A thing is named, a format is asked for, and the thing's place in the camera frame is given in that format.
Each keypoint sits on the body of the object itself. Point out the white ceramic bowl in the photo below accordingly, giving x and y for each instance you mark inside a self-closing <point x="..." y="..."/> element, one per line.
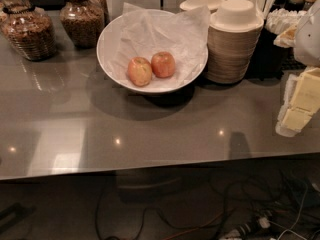
<point x="110" y="50"/>

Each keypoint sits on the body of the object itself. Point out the large glass granola jar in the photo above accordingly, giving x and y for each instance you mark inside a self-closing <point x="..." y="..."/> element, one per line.
<point x="28" y="29"/>

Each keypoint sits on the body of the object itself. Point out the middle glass granola jar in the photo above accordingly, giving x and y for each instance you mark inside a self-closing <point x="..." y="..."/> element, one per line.
<point x="83" y="21"/>

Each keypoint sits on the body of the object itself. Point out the red apple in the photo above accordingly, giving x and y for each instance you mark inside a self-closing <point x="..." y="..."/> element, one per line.
<point x="163" y="64"/>
<point x="139" y="71"/>

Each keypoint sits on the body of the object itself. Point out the white paper liner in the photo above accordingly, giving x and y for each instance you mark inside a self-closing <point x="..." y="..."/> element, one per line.
<point x="156" y="34"/>

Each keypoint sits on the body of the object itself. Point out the power strip on floor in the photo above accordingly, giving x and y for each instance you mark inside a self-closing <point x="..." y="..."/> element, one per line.
<point x="240" y="232"/>

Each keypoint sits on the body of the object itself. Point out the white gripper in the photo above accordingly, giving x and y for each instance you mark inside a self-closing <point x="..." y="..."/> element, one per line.
<point x="309" y="40"/>

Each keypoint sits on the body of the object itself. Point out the dark bottle with cap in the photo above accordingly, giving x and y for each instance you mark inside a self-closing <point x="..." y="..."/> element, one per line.
<point x="294" y="5"/>

